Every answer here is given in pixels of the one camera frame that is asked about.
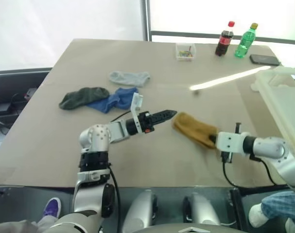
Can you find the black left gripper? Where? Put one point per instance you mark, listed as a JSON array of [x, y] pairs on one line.
[[146, 122]]

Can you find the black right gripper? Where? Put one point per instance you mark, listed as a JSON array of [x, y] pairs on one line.
[[213, 138]]

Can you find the mustard yellow sock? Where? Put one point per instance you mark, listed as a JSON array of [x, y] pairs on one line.
[[193, 129]]

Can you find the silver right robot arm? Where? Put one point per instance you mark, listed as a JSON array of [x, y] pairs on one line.
[[273, 150]]

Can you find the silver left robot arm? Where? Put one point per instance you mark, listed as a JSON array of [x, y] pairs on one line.
[[96, 138]]

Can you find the clear plastic box with pins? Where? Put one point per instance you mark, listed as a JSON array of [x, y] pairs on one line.
[[185, 52]]

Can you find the white plastic bin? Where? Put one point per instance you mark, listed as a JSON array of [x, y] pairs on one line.
[[283, 102]]

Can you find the blue sock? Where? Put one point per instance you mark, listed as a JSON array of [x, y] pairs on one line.
[[118, 99]]

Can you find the pale grey-blue sock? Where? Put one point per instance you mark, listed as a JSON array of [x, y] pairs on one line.
[[129, 78]]

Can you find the silver rounded robot leg shell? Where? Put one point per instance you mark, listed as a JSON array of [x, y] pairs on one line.
[[140, 211], [202, 210]]

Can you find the black table leg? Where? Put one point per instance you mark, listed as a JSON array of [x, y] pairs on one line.
[[236, 208]]

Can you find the dark green sock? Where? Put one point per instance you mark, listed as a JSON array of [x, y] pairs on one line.
[[81, 97]]

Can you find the white shoe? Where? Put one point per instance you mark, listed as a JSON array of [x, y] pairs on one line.
[[257, 216]]

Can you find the black smartphone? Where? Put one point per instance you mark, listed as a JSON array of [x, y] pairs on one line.
[[264, 60]]

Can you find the cola bottle with red cap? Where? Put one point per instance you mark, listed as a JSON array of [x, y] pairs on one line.
[[223, 41]]

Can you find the blue plaid trouser leg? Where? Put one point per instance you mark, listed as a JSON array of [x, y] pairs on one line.
[[283, 206]]

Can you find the green bottle with yellow cap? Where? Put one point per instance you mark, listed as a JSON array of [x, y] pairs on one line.
[[244, 43]]

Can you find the purple shoe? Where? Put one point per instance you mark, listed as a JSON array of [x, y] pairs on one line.
[[52, 207]]

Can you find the dark side bench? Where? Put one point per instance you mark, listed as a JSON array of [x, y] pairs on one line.
[[13, 85]]

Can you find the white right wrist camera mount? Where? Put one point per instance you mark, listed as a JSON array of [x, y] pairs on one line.
[[230, 142]]

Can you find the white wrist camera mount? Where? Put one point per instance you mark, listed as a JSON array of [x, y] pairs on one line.
[[136, 102], [230, 142]]

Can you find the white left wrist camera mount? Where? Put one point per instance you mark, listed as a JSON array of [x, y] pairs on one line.
[[136, 102]]

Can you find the grey window frame post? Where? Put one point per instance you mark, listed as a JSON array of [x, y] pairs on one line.
[[144, 19]]

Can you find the grey window frame rail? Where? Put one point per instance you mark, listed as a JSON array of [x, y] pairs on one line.
[[222, 36]]

